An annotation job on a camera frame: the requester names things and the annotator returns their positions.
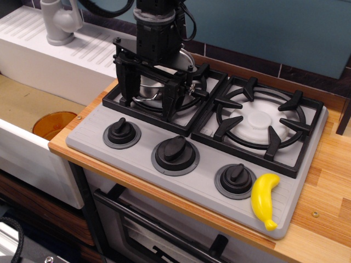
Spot black middle stove knob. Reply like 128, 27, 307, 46
151, 135, 200, 176

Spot toy oven door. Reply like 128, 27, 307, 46
93, 184, 279, 262

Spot black braided cable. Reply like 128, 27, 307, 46
0, 216, 25, 263

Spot black left burner grate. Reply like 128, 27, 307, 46
103, 64, 228, 136

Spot black burner grate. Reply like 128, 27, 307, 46
191, 76, 329, 178
103, 64, 228, 136

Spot black oven door handle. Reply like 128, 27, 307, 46
93, 190, 224, 263

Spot black right stove knob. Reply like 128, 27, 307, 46
214, 163, 257, 200

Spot orange sink drain plate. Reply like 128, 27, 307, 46
32, 111, 77, 141

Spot grey toy stove top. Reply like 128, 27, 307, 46
66, 67, 329, 239

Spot white toy sink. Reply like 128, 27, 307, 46
1, 5, 126, 209

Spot brass countertop screw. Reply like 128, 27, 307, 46
312, 211, 319, 218

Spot black right burner grate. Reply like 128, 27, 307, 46
191, 76, 329, 178

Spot stainless steel pot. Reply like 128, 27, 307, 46
134, 48, 195, 102

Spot grey toy faucet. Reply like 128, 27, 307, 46
40, 0, 83, 46

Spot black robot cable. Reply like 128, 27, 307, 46
82, 0, 197, 42

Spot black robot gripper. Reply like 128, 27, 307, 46
113, 21, 192, 122

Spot white right burner disc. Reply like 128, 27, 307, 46
229, 99, 290, 145

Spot black stove knob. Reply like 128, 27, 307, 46
151, 135, 200, 176
103, 117, 141, 150
214, 163, 257, 200

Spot black left stove knob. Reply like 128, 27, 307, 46
103, 117, 141, 150

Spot yellow toy banana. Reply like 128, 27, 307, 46
251, 173, 280, 231

